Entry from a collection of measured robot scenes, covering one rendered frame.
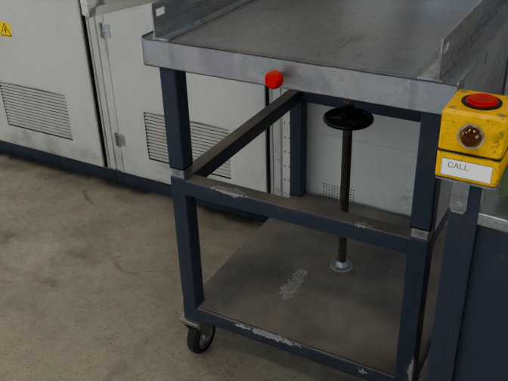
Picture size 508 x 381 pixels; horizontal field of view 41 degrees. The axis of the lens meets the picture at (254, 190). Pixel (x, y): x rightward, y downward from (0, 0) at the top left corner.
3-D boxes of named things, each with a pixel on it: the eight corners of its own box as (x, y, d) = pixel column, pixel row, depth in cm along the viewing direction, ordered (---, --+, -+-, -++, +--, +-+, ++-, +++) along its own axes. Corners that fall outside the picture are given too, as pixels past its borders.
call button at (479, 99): (493, 118, 83) (495, 106, 83) (460, 113, 85) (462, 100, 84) (500, 106, 86) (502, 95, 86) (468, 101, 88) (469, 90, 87)
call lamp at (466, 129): (480, 155, 83) (484, 130, 81) (453, 150, 84) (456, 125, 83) (483, 150, 84) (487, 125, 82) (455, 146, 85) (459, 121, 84)
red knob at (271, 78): (278, 92, 117) (278, 74, 115) (262, 89, 118) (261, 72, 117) (289, 83, 120) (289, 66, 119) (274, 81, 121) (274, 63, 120)
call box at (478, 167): (495, 192, 85) (508, 118, 80) (433, 178, 89) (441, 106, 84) (508, 165, 92) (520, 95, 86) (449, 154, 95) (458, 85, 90)
